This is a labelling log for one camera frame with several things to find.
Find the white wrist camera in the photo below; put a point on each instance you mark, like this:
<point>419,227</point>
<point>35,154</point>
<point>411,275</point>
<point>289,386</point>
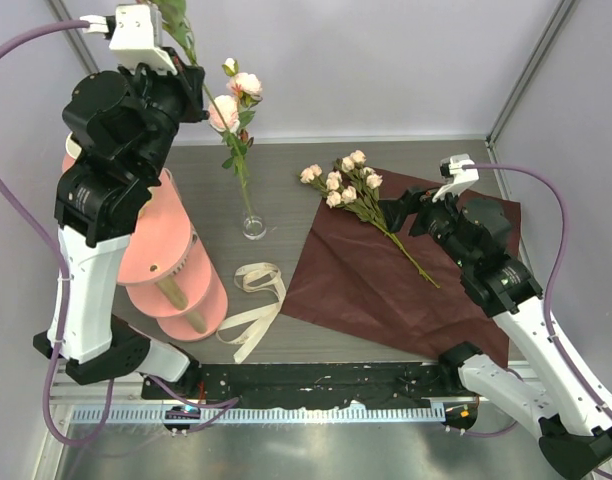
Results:
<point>135,33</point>
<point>459,174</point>

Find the dark red wrapping paper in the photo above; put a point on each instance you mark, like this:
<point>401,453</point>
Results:
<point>404,294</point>

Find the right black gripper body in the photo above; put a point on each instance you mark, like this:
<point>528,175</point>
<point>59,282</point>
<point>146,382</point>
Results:
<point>437,219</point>

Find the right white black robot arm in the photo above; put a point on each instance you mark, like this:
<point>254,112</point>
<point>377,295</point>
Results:
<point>571,430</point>

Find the white bowl mug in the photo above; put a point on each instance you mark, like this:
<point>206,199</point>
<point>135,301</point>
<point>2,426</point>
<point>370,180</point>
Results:
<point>73,149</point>

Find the peach rose stem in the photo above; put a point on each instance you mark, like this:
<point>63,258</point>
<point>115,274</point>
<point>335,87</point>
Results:
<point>177,25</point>

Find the pink flower stem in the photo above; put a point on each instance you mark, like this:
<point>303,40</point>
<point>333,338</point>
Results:
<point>230,115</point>

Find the pink tiered shelf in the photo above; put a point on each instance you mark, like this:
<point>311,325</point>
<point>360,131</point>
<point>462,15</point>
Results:
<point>167,272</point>

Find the cream ribbon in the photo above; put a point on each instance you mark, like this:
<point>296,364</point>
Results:
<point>254,278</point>

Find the small pink bud spray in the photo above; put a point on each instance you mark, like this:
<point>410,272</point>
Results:
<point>355,187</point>

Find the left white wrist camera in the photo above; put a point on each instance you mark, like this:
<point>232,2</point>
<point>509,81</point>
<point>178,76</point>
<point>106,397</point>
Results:
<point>135,33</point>

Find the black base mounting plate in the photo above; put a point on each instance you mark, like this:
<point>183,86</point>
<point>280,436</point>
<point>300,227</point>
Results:
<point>323,386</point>

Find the white slotted cable duct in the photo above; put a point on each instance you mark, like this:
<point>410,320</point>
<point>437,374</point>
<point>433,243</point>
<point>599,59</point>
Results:
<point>355,413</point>

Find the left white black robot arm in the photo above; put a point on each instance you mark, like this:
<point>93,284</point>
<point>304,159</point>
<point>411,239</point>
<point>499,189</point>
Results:
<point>124,122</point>

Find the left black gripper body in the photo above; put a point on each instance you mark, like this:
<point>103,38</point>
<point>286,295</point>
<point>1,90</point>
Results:
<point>172,98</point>

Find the clear glass vase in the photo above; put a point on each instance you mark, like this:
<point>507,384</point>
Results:
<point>253,224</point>

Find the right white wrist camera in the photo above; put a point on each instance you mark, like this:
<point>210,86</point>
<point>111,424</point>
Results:
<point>459,174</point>

